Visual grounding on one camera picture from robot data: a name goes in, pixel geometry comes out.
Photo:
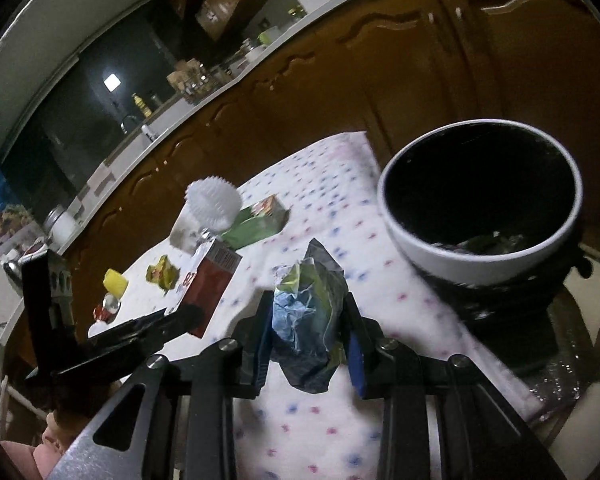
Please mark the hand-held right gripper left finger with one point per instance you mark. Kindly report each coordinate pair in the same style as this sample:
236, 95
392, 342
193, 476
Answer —
263, 340

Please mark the white dotted tablecloth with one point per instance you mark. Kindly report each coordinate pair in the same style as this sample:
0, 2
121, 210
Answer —
320, 185

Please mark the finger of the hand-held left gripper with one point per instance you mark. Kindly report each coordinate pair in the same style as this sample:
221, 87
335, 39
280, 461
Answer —
130, 326
145, 337

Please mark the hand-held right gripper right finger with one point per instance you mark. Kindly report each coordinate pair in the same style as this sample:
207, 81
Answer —
356, 365

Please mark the green bowl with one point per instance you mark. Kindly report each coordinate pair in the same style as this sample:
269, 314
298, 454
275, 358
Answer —
267, 36

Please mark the yellow-capped bottle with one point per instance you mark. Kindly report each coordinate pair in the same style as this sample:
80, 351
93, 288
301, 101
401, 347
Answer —
115, 282

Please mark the green tea box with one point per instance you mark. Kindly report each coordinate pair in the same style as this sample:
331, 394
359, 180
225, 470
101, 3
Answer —
250, 232

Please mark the sink faucet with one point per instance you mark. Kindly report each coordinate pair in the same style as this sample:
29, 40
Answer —
130, 125

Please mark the white kitchen countertop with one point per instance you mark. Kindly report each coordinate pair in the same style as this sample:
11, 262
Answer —
130, 157

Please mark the yellow wrapper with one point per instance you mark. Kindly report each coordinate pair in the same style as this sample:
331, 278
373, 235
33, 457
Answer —
162, 272

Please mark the blue green wrapper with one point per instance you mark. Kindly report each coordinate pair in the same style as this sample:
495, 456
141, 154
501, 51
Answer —
305, 320

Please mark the person's left hand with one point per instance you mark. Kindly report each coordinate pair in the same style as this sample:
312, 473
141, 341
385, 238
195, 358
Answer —
55, 442

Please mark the dark window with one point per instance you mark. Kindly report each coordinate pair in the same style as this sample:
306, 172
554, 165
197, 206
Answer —
80, 125

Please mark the black bin with white rim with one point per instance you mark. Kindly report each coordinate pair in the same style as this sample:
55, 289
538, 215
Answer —
430, 255

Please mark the yellow oil bottle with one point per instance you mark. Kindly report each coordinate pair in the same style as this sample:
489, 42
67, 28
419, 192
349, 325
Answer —
141, 105

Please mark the metal kettle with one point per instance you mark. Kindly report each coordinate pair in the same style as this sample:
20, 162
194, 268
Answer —
14, 270

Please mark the basket of jars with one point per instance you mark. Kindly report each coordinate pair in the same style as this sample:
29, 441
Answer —
195, 82

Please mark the brown wooden kitchen cabinets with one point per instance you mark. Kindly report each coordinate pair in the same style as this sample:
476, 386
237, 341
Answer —
330, 85

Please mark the clear plastic bag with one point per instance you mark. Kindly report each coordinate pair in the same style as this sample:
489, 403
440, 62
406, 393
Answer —
555, 380

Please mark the red cardboard box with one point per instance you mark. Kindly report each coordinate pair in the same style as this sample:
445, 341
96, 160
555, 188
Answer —
210, 290

